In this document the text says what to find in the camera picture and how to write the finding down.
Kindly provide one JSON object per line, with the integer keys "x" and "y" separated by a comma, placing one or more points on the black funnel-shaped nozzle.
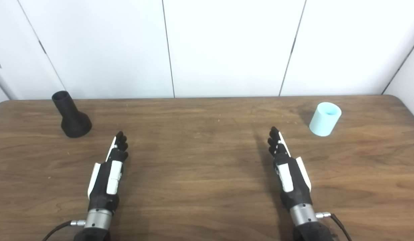
{"x": 74, "y": 122}

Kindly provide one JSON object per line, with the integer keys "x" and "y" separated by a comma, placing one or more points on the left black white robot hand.
{"x": 104, "y": 182}

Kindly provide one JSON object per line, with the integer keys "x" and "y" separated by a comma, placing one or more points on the light blue cylinder cup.
{"x": 324, "y": 120}

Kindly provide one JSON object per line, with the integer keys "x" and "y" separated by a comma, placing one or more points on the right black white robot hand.
{"x": 294, "y": 180}

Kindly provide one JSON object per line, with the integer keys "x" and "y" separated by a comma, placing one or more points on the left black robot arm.
{"x": 98, "y": 222}

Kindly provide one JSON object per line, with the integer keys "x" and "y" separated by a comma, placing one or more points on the white corner wall post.
{"x": 4, "y": 85}

